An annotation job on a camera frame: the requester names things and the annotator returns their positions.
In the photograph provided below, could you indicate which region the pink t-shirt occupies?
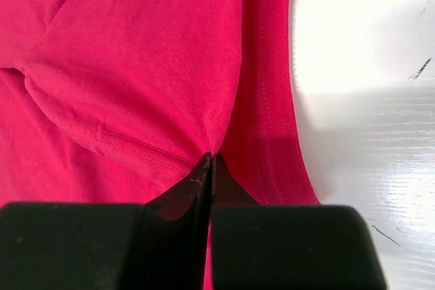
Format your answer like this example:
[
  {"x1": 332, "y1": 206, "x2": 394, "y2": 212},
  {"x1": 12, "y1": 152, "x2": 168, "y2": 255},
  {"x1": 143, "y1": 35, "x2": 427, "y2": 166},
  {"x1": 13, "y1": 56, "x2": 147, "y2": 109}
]
[{"x1": 0, "y1": 0, "x2": 322, "y2": 290}]

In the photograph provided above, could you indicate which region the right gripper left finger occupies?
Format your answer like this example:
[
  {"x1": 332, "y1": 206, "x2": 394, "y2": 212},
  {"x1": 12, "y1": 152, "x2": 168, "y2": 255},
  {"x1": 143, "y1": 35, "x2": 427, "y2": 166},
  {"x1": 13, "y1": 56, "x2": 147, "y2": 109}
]
[{"x1": 1, "y1": 154, "x2": 211, "y2": 289}]

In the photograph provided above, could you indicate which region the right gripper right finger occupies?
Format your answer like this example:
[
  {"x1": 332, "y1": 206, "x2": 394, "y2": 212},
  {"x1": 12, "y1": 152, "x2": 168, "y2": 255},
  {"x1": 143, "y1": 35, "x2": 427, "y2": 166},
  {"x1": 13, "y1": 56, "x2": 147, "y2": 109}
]
[{"x1": 211, "y1": 156, "x2": 387, "y2": 289}]

